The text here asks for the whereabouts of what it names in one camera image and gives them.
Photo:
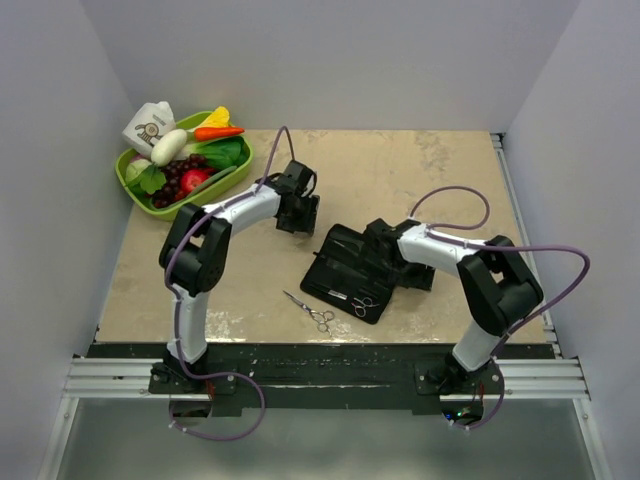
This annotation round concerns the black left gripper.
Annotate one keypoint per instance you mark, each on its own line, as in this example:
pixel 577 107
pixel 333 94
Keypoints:
pixel 306 223

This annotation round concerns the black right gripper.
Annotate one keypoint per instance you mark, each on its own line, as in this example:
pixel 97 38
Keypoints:
pixel 421 280

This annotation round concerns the black zip tool case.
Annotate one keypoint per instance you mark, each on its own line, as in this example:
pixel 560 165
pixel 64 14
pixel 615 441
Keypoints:
pixel 345 263

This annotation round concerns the silver thinning scissors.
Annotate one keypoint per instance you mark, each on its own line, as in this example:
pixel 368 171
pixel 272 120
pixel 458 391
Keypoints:
pixel 361 306

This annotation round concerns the silver straight hair scissors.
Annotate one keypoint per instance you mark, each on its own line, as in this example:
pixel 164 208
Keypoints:
pixel 321 318

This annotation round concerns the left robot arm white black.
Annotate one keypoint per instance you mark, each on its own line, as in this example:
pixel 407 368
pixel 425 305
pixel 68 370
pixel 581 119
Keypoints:
pixel 195 252

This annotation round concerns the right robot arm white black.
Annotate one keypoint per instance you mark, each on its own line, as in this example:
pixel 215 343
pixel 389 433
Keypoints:
pixel 499 287

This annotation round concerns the red toy fruit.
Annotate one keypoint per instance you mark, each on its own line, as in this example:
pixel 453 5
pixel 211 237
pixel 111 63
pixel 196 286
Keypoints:
pixel 192 179

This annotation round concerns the green plastic tray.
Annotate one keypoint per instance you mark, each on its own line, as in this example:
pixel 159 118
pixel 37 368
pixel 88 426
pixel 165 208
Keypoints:
pixel 228 162

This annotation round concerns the yellow toy pepper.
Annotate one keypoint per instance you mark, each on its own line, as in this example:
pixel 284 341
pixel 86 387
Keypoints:
pixel 218 118

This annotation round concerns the orange toy carrot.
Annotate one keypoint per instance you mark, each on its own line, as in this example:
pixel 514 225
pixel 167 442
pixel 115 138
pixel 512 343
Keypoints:
pixel 207 134

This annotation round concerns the purple toy grapes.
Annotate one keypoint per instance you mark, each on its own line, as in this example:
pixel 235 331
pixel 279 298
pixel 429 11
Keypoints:
pixel 171 191

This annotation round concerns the white toy radish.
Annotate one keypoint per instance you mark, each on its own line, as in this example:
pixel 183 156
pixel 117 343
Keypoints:
pixel 168 147

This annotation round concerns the green toy leafy vegetable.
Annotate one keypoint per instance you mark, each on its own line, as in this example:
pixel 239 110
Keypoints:
pixel 142 175

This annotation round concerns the white paper bag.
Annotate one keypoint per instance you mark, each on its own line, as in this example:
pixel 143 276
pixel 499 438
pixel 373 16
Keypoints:
pixel 150 123

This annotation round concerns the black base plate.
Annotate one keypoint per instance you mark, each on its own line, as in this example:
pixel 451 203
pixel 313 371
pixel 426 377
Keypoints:
pixel 324 377

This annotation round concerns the aluminium frame rail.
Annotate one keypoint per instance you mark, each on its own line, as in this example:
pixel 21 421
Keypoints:
pixel 92 378

